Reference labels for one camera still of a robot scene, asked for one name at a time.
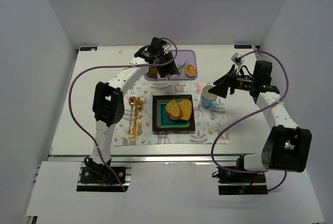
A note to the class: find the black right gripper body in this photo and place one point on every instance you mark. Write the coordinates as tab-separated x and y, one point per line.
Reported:
232	82

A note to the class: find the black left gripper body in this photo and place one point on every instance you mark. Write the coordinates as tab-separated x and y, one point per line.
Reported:
165	63

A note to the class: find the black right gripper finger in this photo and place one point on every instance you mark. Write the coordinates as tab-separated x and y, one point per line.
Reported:
221	79
220	90

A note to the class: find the silver metal tongs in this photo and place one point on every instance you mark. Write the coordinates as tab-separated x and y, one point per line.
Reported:
180	68

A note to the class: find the yellow herb bread slice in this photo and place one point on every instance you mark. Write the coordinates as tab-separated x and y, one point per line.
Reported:
186	107

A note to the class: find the crusty yellow bread slice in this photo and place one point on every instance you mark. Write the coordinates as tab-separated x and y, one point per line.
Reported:
173	110

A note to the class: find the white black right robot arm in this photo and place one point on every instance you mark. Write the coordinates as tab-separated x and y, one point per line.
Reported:
287	146

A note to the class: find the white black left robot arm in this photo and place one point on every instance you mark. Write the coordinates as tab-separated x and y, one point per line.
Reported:
108	103

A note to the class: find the dark brown bread slice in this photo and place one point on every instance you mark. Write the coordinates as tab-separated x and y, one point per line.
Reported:
152	73

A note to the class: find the light blue mug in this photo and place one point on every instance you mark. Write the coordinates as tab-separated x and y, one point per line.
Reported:
207	99

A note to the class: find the small orange round bun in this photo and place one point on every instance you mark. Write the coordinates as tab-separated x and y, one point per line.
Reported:
190	71

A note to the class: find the right blue corner label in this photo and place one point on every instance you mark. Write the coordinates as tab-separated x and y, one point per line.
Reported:
242	46

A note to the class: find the blue corner label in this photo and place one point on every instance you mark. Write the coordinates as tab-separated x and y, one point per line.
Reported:
242	46
92	48

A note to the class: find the animal print placemat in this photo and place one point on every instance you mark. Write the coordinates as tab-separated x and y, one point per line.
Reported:
209	122

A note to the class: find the gold fork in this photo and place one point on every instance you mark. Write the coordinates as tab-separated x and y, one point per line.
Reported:
140	106

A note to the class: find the gold spoon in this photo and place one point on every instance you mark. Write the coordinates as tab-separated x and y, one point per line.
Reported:
132	103

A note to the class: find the black teal square plate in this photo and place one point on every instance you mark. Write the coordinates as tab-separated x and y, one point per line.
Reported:
162	123

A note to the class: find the gold knife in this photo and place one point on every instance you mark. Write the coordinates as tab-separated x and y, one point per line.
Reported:
133	132

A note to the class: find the left blue corner label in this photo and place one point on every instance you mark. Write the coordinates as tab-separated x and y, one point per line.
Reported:
92	48

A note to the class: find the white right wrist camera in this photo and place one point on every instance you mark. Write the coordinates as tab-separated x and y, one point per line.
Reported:
237	60

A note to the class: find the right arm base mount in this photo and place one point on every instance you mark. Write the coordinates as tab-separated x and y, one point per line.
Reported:
230	183

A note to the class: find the aluminium rail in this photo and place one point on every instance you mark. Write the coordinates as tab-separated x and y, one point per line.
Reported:
136	159

